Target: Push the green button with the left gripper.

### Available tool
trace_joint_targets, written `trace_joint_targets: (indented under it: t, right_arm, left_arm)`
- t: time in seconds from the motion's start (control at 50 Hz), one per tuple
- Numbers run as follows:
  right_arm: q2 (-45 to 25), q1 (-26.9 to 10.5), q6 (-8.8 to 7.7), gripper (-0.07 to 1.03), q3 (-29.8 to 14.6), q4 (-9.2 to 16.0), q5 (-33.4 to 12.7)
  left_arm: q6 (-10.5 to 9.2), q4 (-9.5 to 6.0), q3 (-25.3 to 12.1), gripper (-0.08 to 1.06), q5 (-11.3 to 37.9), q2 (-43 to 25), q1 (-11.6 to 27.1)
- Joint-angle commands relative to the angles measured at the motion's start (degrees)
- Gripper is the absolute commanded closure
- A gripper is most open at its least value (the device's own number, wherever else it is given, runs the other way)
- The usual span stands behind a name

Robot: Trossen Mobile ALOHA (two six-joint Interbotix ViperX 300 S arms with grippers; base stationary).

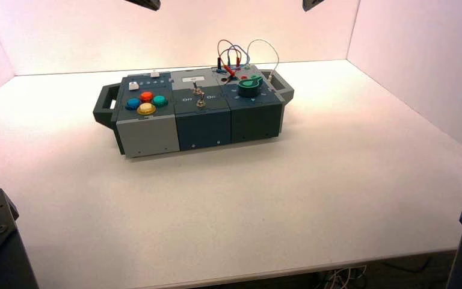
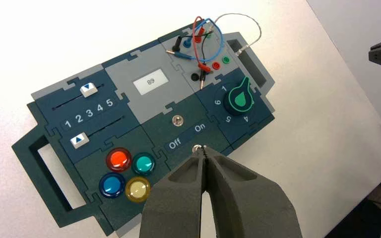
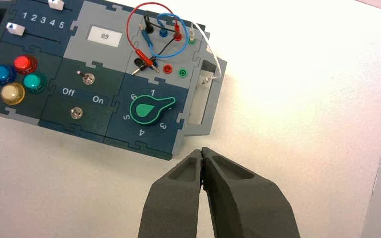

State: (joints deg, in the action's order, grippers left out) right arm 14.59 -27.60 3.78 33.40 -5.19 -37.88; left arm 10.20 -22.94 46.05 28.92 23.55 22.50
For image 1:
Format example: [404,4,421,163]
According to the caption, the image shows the yellow round push button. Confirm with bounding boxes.
[137,102,157,116]

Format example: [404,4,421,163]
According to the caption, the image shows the grey modular control box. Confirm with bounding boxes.
[92,64,295,159]

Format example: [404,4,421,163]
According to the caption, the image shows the green rotary knob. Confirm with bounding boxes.
[237,75,263,99]

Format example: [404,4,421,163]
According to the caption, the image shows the black overhead light fixture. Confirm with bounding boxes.
[302,0,326,12]
[125,0,161,11]

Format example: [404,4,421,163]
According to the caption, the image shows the blue jumper wire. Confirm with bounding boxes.
[219,44,249,74]

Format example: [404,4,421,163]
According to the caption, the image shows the red jumper wire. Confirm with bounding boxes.
[217,39,241,78]

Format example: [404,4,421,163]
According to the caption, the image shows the white jumper wire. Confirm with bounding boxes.
[246,39,280,82]

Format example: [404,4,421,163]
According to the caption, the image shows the white cables under table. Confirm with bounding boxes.
[318,266,368,289]

